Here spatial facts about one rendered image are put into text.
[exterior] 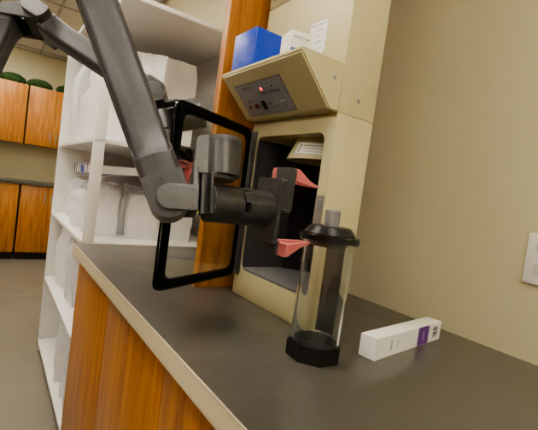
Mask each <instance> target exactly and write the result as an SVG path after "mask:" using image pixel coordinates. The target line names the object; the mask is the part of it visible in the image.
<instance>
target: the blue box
mask: <svg viewBox="0 0 538 430"><path fill-rule="evenodd" d="M281 42H282V37H281V36H279V35H277V34H276V33H273V32H270V31H267V30H266V29H264V28H262V27H259V26H256V27H254V28H252V29H250V30H248V31H246V32H244V33H242V34H240V35H238V36H236V41H235V47H234V55H233V61H232V68H231V70H232V71H234V70H236V69H238V68H241V67H246V66H247V65H250V64H253V63H256V62H257V61H262V60H265V59H267V58H269V57H272V56H275V55H278V54H280V48H281Z"/></svg>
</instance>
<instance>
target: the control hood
mask: <svg viewBox="0 0 538 430"><path fill-rule="evenodd" d="M343 66H344V64H343V63H341V62H340V61H337V60H334V59H332V58H330V57H328V56H326V55H323V54H320V53H319V52H317V51H314V50H312V49H309V48H307V47H305V46H303V45H302V46H301V47H298V48H295V49H291V50H289V51H286V52H283V53H281V54H278V55H275V56H272V57H269V58H267V59H265V60H262V61H257V62H256V63H253V64H250V65H247V66H246V67H241V68H238V69H236V70H234V71H231V72H228V73H225V74H223V75H222V77H223V80H224V81H225V83H226V85H227V87H228V89H229V90H230V92H231V93H232V95H233V97H234V99H235V100H236V102H237V105H238V106H239V107H240V109H241V110H242V112H243V115H244V116H245V118H246V120H247V121H250V122H254V123H255V122H261V121H268V120H275V119H287V118H294V117H301V116H308V115H315V114H321V113H334V112H335V111H337V107H338V101H339V95H340V89H341V83H342V72H343ZM277 74H279V75H280V77H281V79H282V80H283V82H284V85H285V87H286V89H287V91H288V92H289V95H290V97H291V99H292V101H293V103H294V104H295V106H296V108H297V110H292V111H287V112H281V113H270V114H265V115H260V116H254V117H251V116H250V114H249V112H248V110H247V108H246V107H245V106H244V104H243V102H242V100H241V98H240V96H239V95H238V94H237V91H236V90H235V88H234V87H236V86H238V85H242V84H247V83H250V82H253V81H256V80H259V79H263V78H268V77H271V76H274V75H277Z"/></svg>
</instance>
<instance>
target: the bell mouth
mask: <svg viewBox="0 0 538 430"><path fill-rule="evenodd" d="M324 142H325V139H324V138H319V137H301V138H299V139H298V140H297V142H296V143H295V146H294V147H293V148H292V149H291V151H290V153H289V155H288V157H287V158H286V159H287V160H289V161H292V162H295V163H300V164H304V165H310V166H321V160H322V154H323V148H324Z"/></svg>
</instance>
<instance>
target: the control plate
mask: <svg viewBox="0 0 538 430"><path fill-rule="evenodd" d="M270 84H272V86H273V88H271V87H270ZM260 87H261V88H262V89H263V91H261V90H260ZM234 88H235V90H236V91H237V94H238V95H239V96H240V98H241V100H242V102H243V104H244V106H245V107H246V108H247V110H248V112H249V114H250V116H251V117H254V116H260V115H265V114H270V113H281V112H287V111H292V110H297V108H296V106H295V104H294V103H293V101H292V99H291V97H290V95H289V92H288V91H287V89H286V87H285V85H284V82H283V80H282V79H281V77H280V75H279V74H277V75H274V76H271V77H268V78H263V79H259V80H256V81H253V82H250V83H247V84H242V85H238V86H236V87H234ZM282 99H284V102H281V100H282ZM276 100H277V101H278V103H275V101H276ZM260 101H265V103H266V105H267V106H268V108H269V109H266V110H265V109H264V108H263V106H262V104H261V102H260ZM269 102H272V105H269ZM255 104H258V105H259V107H260V108H259V109H256V108H255V106H254V105H255ZM249 106H251V107H252V109H250V108H249Z"/></svg>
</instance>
